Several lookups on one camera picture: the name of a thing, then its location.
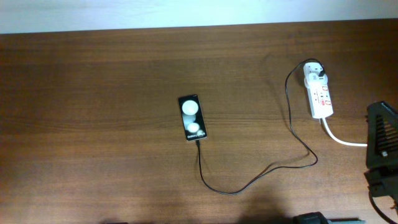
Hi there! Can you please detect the black charger cable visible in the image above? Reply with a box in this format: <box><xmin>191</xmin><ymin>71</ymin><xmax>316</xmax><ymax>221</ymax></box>
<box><xmin>195</xmin><ymin>58</ymin><xmax>327</xmax><ymax>196</ymax></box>

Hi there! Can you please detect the black Galaxy flip phone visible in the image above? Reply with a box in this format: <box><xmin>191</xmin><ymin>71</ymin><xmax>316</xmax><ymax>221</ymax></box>
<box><xmin>178</xmin><ymin>95</ymin><xmax>208</xmax><ymax>141</ymax></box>

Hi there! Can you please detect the white USB charger plug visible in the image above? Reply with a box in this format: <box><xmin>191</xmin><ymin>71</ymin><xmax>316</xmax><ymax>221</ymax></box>
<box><xmin>304</xmin><ymin>71</ymin><xmax>328</xmax><ymax>88</ymax></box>

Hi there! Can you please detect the white power strip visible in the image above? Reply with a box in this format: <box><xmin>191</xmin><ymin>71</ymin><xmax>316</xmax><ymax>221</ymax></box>
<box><xmin>303</xmin><ymin>62</ymin><xmax>333</xmax><ymax>119</ymax></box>

